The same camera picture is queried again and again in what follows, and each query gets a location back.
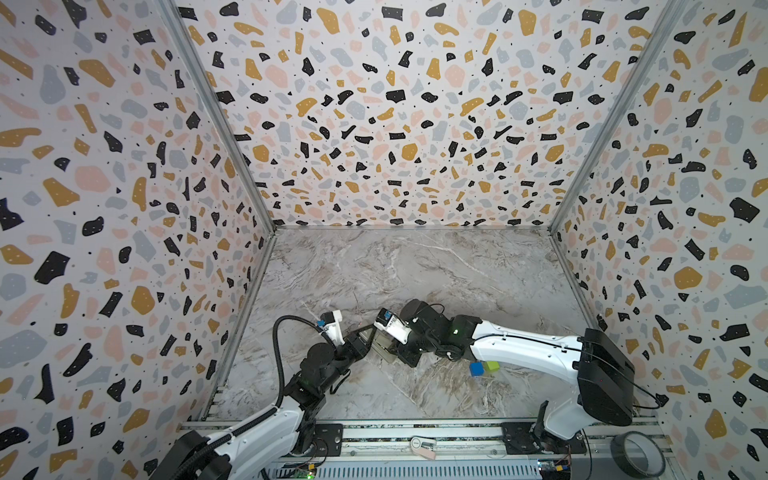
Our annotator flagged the black corrugated cable conduit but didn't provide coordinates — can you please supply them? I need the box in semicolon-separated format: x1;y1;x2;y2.
149;314;328;480

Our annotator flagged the pink white tag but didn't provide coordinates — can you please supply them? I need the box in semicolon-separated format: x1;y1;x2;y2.
409;436;437;460

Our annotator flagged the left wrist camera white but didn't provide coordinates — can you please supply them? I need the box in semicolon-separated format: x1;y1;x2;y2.
318;310;345;346

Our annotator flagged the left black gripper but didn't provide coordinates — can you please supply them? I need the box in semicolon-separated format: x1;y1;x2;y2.
317;323;374;396

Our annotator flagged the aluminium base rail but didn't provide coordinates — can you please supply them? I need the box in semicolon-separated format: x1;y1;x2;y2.
167;418;679;480

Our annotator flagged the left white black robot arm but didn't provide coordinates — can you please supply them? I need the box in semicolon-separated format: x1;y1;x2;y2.
151;326;375;479

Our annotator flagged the black tape roll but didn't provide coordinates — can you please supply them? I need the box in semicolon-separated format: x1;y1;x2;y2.
610;431;667;479

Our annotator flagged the blue cube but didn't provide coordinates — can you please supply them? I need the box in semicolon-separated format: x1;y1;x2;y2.
469;362;485;377

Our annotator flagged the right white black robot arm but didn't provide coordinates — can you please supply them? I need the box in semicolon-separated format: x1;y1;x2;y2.
375;299;635;453

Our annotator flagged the white remote control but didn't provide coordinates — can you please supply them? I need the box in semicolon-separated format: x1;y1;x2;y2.
372;331;397;364

